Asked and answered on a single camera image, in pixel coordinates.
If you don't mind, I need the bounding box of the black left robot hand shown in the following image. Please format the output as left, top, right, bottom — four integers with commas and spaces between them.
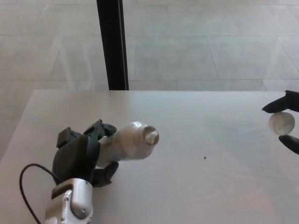
51, 119, 120, 189

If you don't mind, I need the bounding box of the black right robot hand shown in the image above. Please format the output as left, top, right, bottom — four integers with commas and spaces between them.
261, 90, 299, 155

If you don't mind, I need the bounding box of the white screw cap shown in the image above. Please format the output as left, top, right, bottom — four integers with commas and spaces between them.
268, 111, 296, 136

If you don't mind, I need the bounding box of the clear plastic bottle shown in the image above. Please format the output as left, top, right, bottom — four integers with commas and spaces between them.
95, 121, 161, 168

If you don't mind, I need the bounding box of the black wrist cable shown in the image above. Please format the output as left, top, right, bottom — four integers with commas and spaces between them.
19, 163, 62, 224

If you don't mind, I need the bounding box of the black vertical frame post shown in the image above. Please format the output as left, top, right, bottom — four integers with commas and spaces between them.
96, 0, 130, 91

